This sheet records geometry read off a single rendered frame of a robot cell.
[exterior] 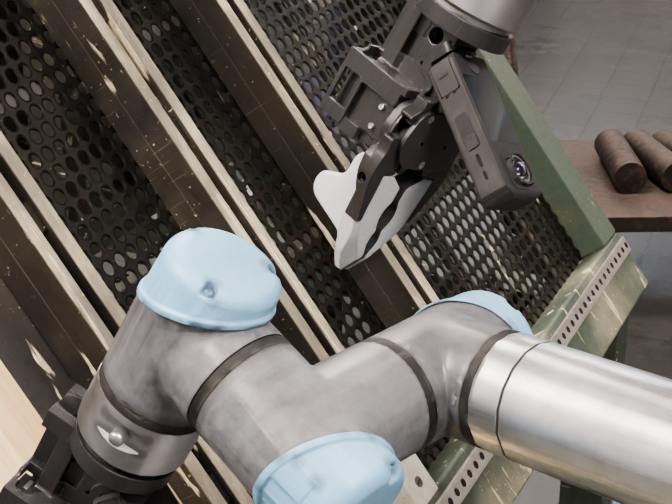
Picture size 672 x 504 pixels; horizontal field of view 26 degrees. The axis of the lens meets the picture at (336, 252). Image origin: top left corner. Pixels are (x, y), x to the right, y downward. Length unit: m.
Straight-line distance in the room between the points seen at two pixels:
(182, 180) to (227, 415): 1.08
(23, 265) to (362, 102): 0.68
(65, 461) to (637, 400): 0.36
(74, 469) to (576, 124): 5.27
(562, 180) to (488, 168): 1.74
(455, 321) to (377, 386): 0.08
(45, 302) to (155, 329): 0.81
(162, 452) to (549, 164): 1.90
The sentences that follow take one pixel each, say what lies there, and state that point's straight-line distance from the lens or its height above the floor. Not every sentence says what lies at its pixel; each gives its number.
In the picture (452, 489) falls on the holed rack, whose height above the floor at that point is 0.90.
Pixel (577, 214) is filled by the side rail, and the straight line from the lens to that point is 2.75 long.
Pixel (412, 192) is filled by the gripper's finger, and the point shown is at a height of 1.62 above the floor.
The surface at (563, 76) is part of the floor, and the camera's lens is 6.74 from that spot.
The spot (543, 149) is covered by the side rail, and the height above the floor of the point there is 1.08.
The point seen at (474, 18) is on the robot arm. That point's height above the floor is 1.76.
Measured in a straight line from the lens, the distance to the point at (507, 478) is 2.17.
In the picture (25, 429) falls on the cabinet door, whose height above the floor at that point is 1.22.
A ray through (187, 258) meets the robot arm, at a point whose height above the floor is 1.68.
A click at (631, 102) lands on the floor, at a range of 6.44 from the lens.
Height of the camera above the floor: 2.03
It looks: 25 degrees down
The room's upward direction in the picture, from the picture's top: straight up
